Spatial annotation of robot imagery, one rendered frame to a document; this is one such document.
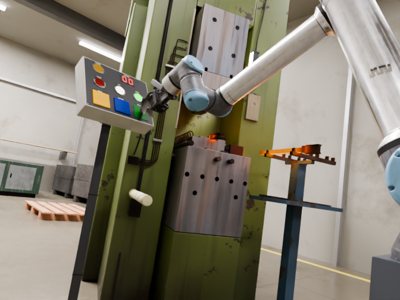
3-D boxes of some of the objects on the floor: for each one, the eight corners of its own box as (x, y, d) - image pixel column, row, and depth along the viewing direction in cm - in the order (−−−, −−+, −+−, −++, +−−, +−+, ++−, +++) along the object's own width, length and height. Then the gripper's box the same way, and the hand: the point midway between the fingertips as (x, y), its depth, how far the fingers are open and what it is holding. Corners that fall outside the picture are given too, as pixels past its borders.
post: (70, 336, 126) (116, 94, 140) (60, 336, 124) (108, 93, 138) (71, 331, 129) (116, 97, 143) (61, 331, 128) (108, 94, 142)
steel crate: (84, 196, 854) (90, 169, 865) (102, 201, 770) (108, 171, 780) (49, 193, 790) (55, 163, 800) (64, 198, 705) (71, 165, 716)
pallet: (102, 222, 433) (104, 215, 434) (41, 221, 377) (43, 212, 378) (72, 210, 523) (74, 203, 524) (19, 206, 467) (21, 200, 468)
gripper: (163, 93, 119) (134, 121, 131) (180, 100, 125) (150, 126, 137) (159, 77, 123) (131, 106, 135) (176, 85, 129) (148, 111, 141)
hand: (142, 109), depth 137 cm, fingers closed
